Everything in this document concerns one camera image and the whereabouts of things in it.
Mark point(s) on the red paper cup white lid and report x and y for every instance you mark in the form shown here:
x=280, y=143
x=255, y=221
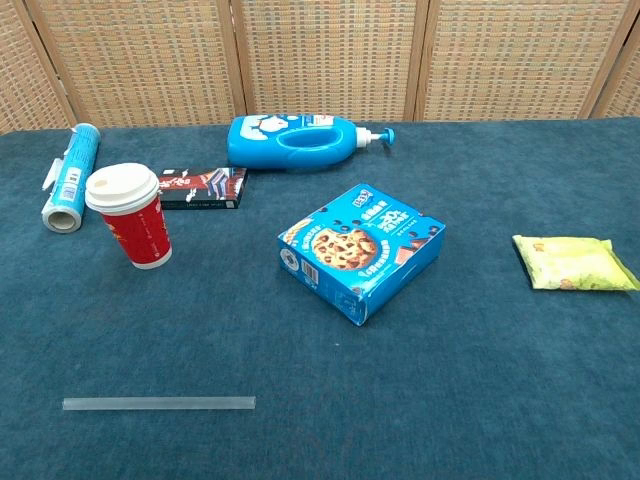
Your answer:
x=140, y=235

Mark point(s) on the blue plastic wrap roll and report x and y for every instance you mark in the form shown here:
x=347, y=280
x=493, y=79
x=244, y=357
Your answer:
x=75, y=170

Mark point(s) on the blue cookie box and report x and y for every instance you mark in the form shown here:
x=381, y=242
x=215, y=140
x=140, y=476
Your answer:
x=350, y=250

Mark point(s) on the black flat printed box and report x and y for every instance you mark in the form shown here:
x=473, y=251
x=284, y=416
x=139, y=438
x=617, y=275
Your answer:
x=210, y=187

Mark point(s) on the yellow-green snack bag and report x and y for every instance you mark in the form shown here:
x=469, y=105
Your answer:
x=570, y=262

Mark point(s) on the blue pump detergent bottle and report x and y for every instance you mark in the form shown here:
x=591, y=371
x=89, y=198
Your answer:
x=255, y=150

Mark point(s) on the woven bamboo folding screen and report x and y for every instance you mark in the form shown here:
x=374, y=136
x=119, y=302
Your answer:
x=325, y=60

